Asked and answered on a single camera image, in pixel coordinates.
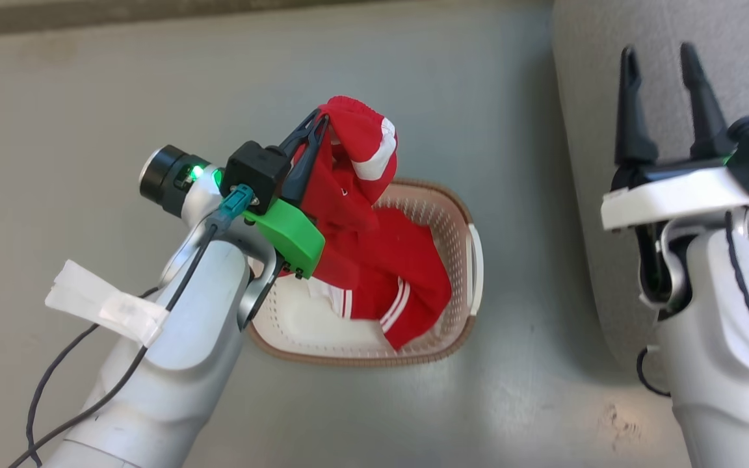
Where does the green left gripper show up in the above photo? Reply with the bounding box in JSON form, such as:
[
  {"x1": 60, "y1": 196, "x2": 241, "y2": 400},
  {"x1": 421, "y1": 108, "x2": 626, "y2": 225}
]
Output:
[{"x1": 243, "y1": 109, "x2": 330, "y2": 280}]

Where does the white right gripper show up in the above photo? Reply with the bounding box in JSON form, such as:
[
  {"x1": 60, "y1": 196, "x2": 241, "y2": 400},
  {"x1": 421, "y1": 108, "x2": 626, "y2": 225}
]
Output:
[{"x1": 600, "y1": 42, "x2": 749, "y2": 232}]

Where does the red garment with white stripes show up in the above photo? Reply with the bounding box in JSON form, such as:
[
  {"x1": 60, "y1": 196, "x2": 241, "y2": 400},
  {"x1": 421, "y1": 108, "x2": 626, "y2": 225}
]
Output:
[{"x1": 293, "y1": 96, "x2": 453, "y2": 352}]

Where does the grey fabric sofa seat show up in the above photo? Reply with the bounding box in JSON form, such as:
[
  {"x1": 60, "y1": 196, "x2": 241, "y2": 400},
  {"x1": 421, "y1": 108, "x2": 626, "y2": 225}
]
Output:
[{"x1": 551, "y1": 0, "x2": 749, "y2": 379}]

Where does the cream perforated laundry basket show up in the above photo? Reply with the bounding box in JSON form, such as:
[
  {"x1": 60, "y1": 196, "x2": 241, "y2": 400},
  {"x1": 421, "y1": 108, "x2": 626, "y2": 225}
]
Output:
[{"x1": 244, "y1": 179, "x2": 484, "y2": 369}]

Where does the white tape strip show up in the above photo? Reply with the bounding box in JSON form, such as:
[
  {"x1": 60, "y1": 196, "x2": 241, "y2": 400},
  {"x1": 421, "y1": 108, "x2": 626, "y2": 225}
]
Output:
[{"x1": 44, "y1": 259, "x2": 171, "y2": 348}]

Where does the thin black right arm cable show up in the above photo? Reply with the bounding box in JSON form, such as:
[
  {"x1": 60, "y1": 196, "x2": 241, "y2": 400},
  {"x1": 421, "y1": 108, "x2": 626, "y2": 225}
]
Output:
[{"x1": 636, "y1": 211, "x2": 749, "y2": 398}]

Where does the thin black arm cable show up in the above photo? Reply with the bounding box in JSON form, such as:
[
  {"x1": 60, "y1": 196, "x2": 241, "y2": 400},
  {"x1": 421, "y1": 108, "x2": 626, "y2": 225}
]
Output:
[
  {"x1": 636, "y1": 211, "x2": 749, "y2": 398},
  {"x1": 8, "y1": 221, "x2": 220, "y2": 468}
]

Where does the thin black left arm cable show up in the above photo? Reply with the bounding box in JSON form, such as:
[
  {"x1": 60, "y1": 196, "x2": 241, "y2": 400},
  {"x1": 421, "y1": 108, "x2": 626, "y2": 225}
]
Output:
[{"x1": 8, "y1": 221, "x2": 220, "y2": 468}]

